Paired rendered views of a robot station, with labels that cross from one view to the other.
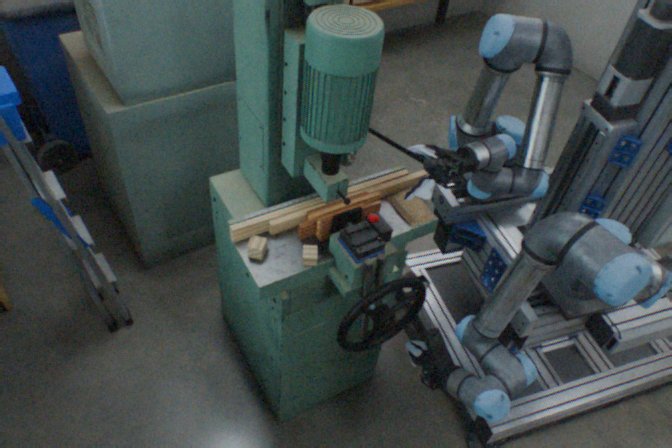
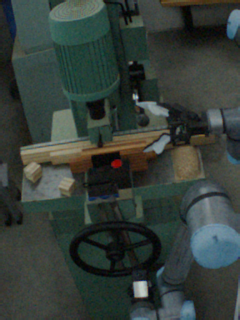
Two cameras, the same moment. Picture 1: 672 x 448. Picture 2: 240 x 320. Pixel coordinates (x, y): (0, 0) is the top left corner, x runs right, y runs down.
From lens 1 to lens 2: 0.96 m
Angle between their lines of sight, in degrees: 28
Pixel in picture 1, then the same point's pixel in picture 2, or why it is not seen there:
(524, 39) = not seen: outside the picture
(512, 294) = (175, 249)
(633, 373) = not seen: outside the picture
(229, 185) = (63, 120)
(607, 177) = not seen: outside the picture
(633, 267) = (211, 236)
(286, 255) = (53, 182)
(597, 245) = (200, 212)
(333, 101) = (65, 61)
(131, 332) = (18, 230)
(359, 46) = (70, 26)
